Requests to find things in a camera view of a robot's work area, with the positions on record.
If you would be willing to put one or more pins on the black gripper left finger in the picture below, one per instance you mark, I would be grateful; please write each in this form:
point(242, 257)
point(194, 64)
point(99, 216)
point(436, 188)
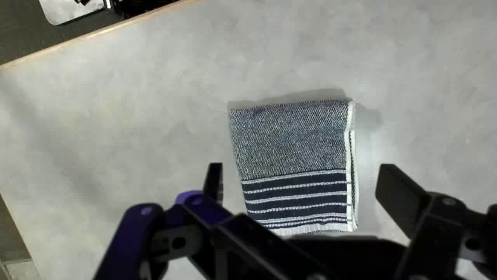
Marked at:
point(155, 243)

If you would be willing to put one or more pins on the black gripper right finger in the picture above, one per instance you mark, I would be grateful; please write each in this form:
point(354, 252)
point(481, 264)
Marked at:
point(444, 233)

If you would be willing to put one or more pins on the blue striped towel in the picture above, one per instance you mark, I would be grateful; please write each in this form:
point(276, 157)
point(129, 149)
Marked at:
point(289, 140)

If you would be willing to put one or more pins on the white flat object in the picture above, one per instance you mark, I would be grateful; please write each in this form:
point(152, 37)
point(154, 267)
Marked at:
point(67, 9)

